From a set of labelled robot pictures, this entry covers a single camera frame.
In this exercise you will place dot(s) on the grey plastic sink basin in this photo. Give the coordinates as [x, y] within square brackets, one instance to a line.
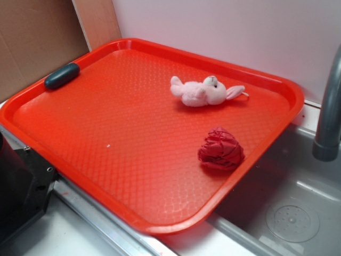
[286, 173]

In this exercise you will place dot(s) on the sink drain cover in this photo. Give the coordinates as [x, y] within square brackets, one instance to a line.
[291, 223]

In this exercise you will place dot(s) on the brown cardboard panel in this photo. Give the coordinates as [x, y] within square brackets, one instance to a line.
[38, 37]

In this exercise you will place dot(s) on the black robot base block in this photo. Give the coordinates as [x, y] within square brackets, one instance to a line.
[26, 184]

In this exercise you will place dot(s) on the pink plush bunny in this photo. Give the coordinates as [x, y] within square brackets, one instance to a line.
[209, 92]

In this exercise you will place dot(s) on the red plastic tray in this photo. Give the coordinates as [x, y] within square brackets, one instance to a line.
[117, 132]

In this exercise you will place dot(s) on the grey faucet spout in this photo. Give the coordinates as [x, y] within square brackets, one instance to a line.
[327, 138]

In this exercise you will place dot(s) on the dark teal oval object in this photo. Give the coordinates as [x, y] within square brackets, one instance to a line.
[62, 76]

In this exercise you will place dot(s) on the crumpled red cloth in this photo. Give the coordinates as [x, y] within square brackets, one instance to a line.
[221, 151]

